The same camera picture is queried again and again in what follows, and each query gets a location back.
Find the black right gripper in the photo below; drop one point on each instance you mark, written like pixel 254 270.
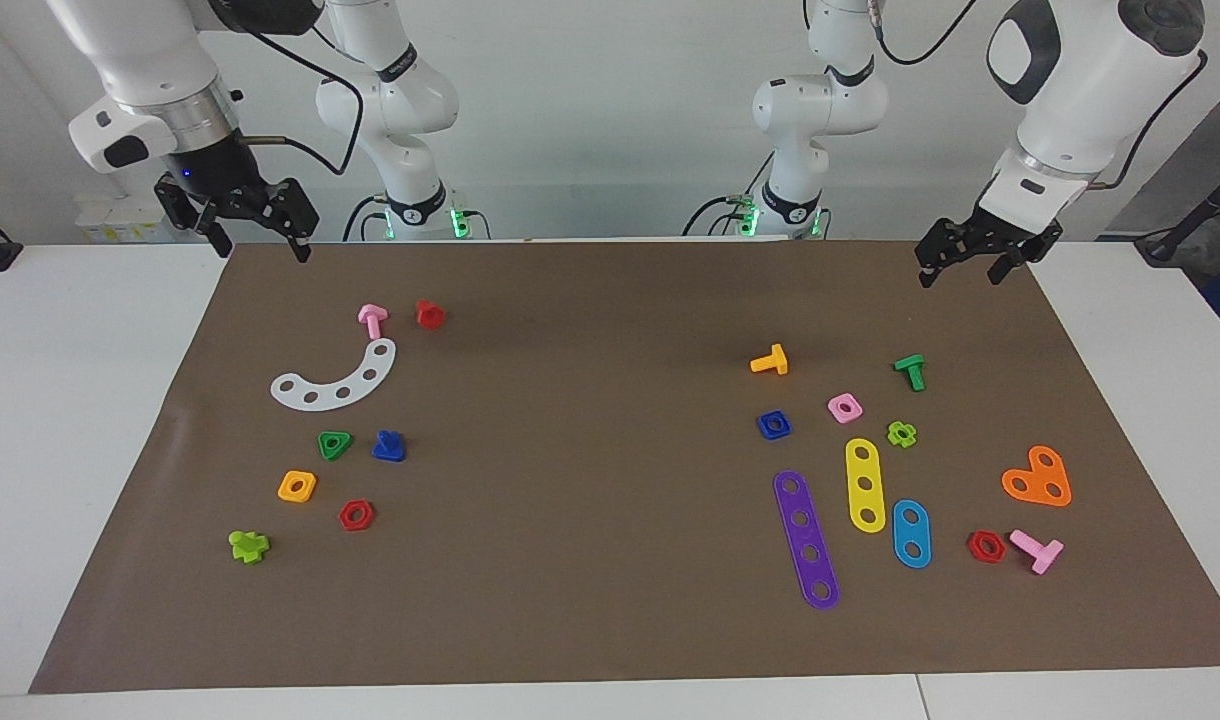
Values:
pixel 232 185

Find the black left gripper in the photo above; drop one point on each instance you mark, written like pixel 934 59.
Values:
pixel 985 238

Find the blue triangle-head screw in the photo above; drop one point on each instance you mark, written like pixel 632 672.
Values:
pixel 388 450

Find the blue square nut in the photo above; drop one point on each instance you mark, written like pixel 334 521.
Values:
pixel 763 431

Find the green plastic screw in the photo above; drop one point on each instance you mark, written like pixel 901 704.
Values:
pixel 912 370

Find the pink plastic screw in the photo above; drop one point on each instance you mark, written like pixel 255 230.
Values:
pixel 1042 553
pixel 372 318

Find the lime flower nut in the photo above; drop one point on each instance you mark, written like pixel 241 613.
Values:
pixel 892 435

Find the pink square nut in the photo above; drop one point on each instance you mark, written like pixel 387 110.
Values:
pixel 856 414

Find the red plastic screw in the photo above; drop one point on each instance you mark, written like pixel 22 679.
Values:
pixel 429 316

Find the orange plastic screw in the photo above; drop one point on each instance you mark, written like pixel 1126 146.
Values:
pixel 770 362

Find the green triangle nut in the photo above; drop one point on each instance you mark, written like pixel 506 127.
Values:
pixel 325 453

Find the orange square nut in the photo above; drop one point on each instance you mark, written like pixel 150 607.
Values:
pixel 308 493

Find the red hexagon nut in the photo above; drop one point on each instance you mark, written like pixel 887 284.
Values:
pixel 343 517
pixel 973 547

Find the lime cross-head screw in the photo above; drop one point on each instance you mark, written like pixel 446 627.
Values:
pixel 247 548

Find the white background boxes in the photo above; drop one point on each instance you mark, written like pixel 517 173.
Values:
pixel 120 215

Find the white curved hole plate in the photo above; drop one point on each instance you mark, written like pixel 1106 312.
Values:
pixel 327 397

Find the black stand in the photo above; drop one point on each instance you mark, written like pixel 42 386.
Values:
pixel 1165 245

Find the orange heart plate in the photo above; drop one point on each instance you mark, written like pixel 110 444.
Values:
pixel 1036 478

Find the yellow three-hole plate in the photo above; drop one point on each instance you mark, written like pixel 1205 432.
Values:
pixel 863 468

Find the blue two-hole plate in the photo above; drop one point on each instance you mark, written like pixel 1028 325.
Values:
pixel 911 533

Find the purple four-hole plate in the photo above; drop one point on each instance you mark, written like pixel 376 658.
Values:
pixel 796 503

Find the brown table mat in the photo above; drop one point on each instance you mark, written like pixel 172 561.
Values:
pixel 590 520

